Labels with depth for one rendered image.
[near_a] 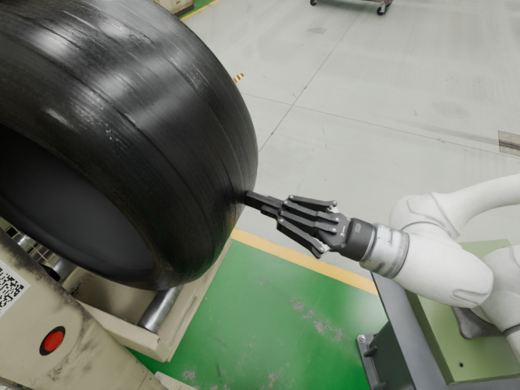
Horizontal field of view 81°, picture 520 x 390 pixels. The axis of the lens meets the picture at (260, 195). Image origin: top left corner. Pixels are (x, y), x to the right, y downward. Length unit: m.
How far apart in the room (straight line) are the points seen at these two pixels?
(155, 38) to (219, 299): 1.44
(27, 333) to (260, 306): 1.28
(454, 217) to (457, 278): 0.15
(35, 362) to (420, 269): 0.62
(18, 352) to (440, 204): 0.75
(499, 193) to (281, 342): 1.22
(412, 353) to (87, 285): 0.92
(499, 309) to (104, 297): 0.98
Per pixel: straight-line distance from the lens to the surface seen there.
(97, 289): 0.96
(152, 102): 0.41
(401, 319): 1.08
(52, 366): 0.67
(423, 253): 0.58
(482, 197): 0.72
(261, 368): 1.62
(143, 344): 0.69
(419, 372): 1.04
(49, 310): 0.59
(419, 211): 0.70
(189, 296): 0.80
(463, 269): 0.60
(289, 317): 1.69
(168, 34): 0.51
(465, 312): 1.06
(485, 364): 1.08
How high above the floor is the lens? 1.58
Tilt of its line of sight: 47 degrees down
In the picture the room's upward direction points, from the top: straight up
